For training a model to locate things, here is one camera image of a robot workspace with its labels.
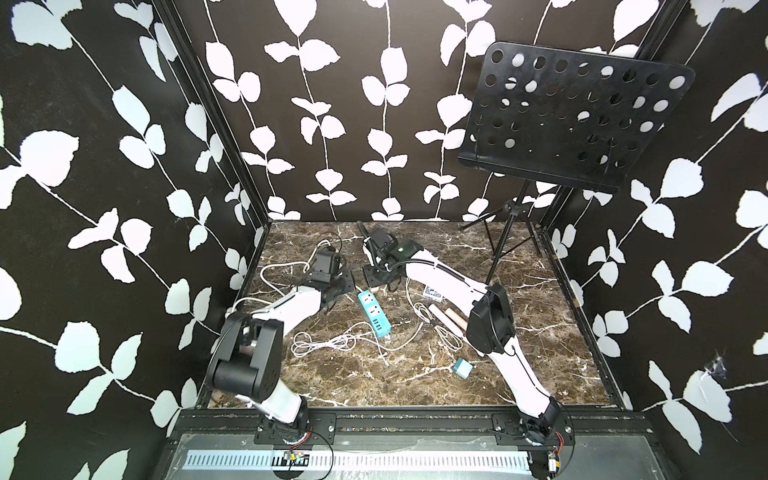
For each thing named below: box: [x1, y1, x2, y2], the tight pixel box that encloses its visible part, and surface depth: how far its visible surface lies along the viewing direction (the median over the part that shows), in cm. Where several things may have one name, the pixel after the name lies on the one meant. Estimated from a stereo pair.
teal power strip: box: [358, 290, 392, 338], surface depth 94 cm
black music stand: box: [458, 41, 695, 287], surface depth 64 cm
